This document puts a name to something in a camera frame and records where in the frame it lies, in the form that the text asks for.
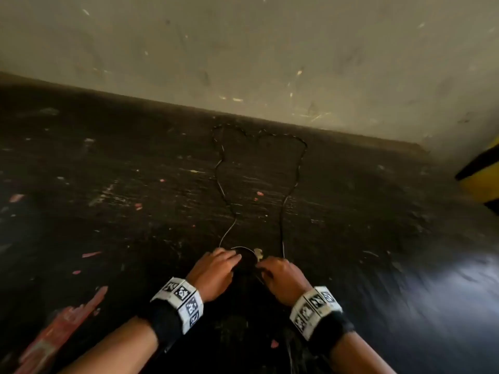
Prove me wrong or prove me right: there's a person's left hand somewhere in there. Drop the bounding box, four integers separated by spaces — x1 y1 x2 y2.
186 248 242 303

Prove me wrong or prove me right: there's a person's right hand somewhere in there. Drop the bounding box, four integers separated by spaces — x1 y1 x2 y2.
255 257 313 307

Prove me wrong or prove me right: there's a black cable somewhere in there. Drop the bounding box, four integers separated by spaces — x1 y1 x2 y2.
212 123 309 285

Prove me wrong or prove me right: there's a person's right forearm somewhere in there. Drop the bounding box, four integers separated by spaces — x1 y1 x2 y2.
329 331 397 374

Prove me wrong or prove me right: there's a person's left forearm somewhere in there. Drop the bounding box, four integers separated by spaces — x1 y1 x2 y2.
58 316 159 374

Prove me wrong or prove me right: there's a yellow black striped post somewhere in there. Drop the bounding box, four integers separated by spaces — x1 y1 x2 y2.
455 137 499 216

